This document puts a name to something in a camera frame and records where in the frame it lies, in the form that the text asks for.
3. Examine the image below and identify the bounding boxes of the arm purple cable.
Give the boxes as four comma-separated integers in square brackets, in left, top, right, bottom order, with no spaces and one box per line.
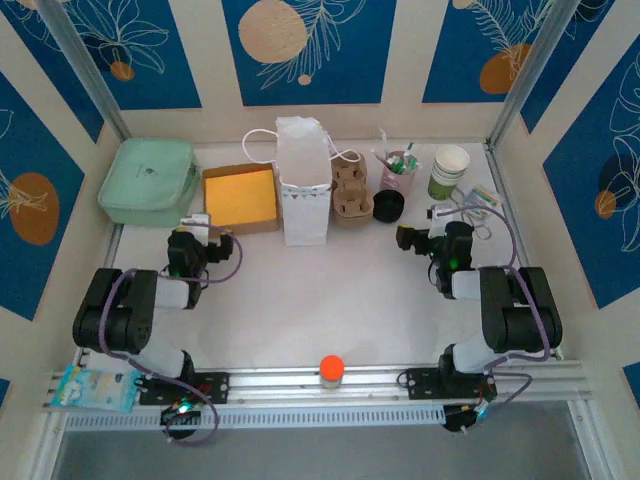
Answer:
[447,205,551,421]
[99,224,245,446]

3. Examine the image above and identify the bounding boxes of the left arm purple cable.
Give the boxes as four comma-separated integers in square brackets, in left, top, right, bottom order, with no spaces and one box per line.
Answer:
[99,224,245,446]

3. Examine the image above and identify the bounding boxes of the mint green zip pouch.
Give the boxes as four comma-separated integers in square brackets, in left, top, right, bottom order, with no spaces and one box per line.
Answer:
[97,138,203,227]

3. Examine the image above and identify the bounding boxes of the paper cup stack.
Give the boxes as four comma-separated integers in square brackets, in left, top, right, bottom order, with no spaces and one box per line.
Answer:
[427,144,471,201]

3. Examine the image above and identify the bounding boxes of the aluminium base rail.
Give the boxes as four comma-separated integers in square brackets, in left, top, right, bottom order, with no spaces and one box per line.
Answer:
[42,359,594,409]

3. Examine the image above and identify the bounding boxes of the yellow napkin stack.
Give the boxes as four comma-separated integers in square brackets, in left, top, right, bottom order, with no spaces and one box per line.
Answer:
[204,169,278,224]

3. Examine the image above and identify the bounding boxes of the sachet packet bundle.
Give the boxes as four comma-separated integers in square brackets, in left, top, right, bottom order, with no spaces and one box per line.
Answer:
[462,184,501,221]

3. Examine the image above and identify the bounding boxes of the brown cardboard napkin box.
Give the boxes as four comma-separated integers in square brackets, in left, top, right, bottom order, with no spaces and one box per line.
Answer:
[200,162,281,236]

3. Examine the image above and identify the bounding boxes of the aluminium frame post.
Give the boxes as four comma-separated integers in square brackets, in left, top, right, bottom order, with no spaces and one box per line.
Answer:
[37,0,134,144]
[487,0,584,151]

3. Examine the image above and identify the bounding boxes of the pink holder cup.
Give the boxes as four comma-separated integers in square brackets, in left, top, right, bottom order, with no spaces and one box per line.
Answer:
[380,149,416,197]

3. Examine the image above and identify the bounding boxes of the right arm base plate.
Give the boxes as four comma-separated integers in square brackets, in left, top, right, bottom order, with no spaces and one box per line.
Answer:
[402,367,499,401]

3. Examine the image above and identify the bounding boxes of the white paper bag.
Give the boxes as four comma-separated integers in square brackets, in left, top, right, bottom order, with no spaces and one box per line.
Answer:
[242,115,361,247]

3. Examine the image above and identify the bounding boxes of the metal tongs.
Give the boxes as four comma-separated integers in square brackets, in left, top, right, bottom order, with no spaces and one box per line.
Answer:
[452,187,494,242]

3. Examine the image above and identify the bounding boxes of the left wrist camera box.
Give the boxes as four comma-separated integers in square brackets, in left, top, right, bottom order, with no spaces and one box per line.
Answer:
[180,212,211,236]

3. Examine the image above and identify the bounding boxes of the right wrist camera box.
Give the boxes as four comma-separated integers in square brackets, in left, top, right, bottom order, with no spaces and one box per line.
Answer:
[426,202,454,226]

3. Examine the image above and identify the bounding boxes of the grey slotted cable duct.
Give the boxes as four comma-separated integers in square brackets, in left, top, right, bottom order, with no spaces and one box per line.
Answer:
[64,404,446,432]

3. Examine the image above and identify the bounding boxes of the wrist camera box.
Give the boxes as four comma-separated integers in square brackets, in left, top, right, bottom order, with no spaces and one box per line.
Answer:
[180,212,211,236]
[426,202,454,226]

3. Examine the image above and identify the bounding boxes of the black controller board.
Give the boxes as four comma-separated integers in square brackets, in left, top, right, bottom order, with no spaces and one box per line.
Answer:
[159,402,204,426]
[442,403,494,434]

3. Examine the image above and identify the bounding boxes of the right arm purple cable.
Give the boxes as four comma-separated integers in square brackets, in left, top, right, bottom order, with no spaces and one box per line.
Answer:
[447,205,551,421]

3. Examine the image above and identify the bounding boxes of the orange capped jar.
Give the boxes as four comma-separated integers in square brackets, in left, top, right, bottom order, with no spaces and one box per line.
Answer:
[318,354,346,390]

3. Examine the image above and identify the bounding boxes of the blue wet wipes packet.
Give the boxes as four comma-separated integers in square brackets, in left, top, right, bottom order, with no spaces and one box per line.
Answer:
[49,364,141,414]

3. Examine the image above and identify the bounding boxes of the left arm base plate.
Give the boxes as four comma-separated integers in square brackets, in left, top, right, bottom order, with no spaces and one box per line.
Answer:
[138,370,232,406]

